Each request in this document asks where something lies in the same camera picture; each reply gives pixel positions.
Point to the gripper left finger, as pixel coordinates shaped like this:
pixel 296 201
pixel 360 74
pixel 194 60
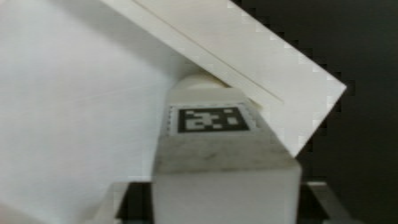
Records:
pixel 136 209

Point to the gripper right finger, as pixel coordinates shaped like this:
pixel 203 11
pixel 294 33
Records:
pixel 312 214

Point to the white table leg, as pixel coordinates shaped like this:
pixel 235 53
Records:
pixel 226 175

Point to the white square tabletop tray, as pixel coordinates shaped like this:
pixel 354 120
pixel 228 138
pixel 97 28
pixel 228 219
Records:
pixel 95 55

